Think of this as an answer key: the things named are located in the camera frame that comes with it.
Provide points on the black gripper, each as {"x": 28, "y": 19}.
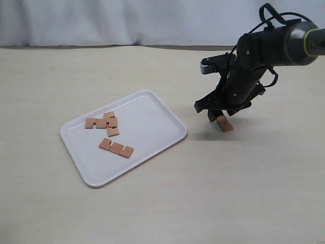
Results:
{"x": 233, "y": 94}

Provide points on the wooden notched piece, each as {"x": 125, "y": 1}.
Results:
{"x": 112, "y": 123}
{"x": 116, "y": 148}
{"x": 224, "y": 124}
{"x": 99, "y": 123}

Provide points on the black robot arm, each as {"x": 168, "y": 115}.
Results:
{"x": 297, "y": 44}

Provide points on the white plastic tray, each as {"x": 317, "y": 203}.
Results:
{"x": 145, "y": 123}

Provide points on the white backdrop cloth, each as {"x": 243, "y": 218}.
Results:
{"x": 102, "y": 23}

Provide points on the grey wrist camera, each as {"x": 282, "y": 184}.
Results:
{"x": 217, "y": 64}

